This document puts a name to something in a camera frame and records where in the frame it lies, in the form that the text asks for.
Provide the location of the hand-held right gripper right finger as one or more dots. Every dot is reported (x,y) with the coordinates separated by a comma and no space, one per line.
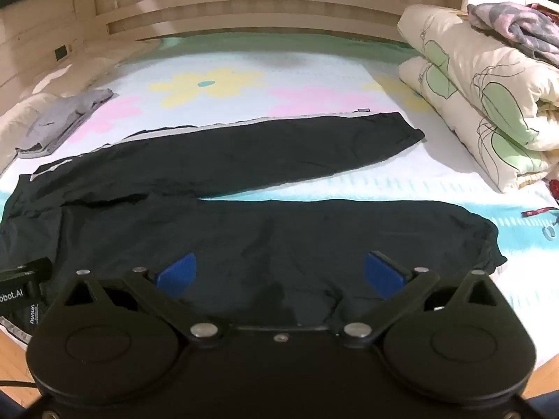
(382,276)

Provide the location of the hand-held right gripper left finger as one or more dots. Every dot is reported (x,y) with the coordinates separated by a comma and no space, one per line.
(177,271)

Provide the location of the black pants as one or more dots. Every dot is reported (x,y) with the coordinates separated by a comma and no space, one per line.
(262,235)

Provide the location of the folded grey clothes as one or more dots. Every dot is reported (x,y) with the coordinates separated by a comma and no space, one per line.
(61,122)

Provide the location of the beige cloth pile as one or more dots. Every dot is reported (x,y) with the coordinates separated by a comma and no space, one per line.
(22,111)

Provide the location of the folded cream leaf-print quilt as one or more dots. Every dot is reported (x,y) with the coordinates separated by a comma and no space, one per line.
(480,96)

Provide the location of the floral bed sheet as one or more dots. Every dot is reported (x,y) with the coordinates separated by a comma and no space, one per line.
(305,79)

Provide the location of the wooden headboard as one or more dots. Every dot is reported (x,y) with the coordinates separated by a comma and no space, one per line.
(262,14)

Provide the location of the pink and grey blanket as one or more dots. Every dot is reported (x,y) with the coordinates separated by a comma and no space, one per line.
(519,26)

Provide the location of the wall socket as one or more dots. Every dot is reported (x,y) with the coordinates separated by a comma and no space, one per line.
(61,53)

